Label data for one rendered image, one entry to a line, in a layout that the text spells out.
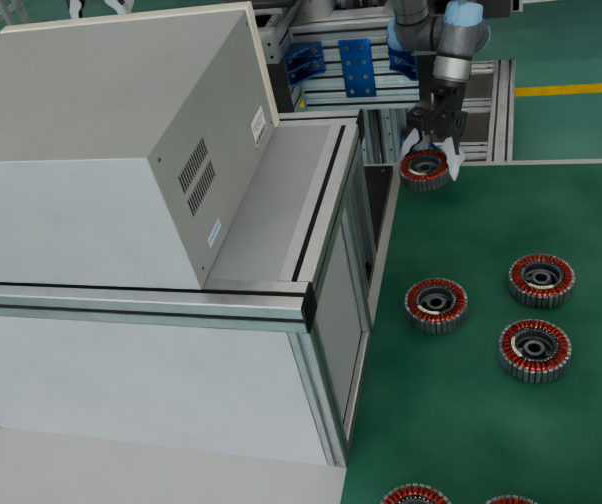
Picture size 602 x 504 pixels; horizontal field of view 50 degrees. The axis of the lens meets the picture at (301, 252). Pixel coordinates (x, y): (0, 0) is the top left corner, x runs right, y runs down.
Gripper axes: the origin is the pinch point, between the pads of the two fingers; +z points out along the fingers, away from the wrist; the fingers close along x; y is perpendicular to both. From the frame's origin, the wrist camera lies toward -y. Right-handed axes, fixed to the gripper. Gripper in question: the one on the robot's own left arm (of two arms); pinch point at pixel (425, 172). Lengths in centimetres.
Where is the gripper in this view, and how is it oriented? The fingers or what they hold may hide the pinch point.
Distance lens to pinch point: 143.9
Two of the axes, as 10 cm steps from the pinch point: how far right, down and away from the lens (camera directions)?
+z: -1.4, 9.4, 3.2
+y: 6.3, -1.6, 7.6
